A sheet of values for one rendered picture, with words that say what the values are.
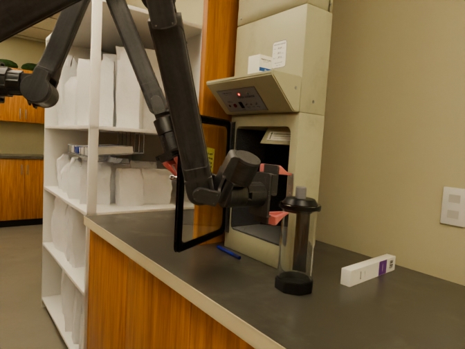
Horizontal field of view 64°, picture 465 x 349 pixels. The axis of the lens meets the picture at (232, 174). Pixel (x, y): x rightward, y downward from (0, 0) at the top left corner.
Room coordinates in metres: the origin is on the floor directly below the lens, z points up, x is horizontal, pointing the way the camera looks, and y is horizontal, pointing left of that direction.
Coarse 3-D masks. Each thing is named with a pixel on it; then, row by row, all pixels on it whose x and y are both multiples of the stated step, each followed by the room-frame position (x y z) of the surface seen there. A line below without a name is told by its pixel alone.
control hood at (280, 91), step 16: (224, 80) 1.17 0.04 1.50; (240, 80) 1.11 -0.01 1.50; (256, 80) 1.06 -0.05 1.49; (272, 80) 1.02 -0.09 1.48; (288, 80) 1.04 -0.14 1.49; (272, 96) 1.07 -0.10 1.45; (288, 96) 1.04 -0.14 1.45; (240, 112) 1.24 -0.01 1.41; (256, 112) 1.18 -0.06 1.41; (272, 112) 1.13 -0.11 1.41; (288, 112) 1.10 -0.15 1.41
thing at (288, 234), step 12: (288, 204) 0.93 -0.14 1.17; (288, 216) 0.93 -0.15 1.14; (300, 216) 0.91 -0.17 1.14; (312, 216) 0.92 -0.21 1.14; (288, 228) 0.92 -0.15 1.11; (300, 228) 0.91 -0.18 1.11; (312, 228) 0.92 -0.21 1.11; (288, 240) 0.92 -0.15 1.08; (300, 240) 0.91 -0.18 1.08; (312, 240) 0.92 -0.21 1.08; (288, 252) 0.92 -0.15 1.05; (300, 252) 0.91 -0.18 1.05; (312, 252) 0.93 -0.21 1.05; (288, 264) 0.92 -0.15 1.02; (300, 264) 0.91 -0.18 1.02; (312, 264) 0.93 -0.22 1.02; (288, 276) 0.92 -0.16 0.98; (300, 276) 0.91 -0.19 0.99; (312, 276) 0.94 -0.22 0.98
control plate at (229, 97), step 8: (240, 88) 1.14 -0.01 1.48; (248, 88) 1.11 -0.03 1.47; (224, 96) 1.23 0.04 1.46; (232, 96) 1.20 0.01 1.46; (240, 96) 1.17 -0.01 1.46; (248, 96) 1.14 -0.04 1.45; (256, 96) 1.11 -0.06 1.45; (232, 104) 1.23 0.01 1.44; (248, 104) 1.17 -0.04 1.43; (264, 104) 1.12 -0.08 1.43
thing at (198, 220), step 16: (208, 128) 1.16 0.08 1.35; (224, 128) 1.26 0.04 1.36; (208, 144) 1.17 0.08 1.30; (224, 144) 1.27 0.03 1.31; (176, 192) 1.03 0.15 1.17; (176, 208) 1.03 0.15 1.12; (192, 208) 1.10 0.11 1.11; (208, 208) 1.19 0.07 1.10; (176, 224) 1.03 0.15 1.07; (192, 224) 1.11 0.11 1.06; (208, 224) 1.20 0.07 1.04
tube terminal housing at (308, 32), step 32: (256, 32) 1.24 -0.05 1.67; (288, 32) 1.12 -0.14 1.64; (320, 32) 1.11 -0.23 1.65; (288, 64) 1.11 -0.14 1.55; (320, 64) 1.11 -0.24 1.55; (320, 96) 1.12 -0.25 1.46; (256, 128) 1.34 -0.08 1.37; (320, 128) 1.13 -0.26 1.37; (320, 160) 1.13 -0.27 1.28; (256, 224) 1.36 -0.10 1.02; (256, 256) 1.18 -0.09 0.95
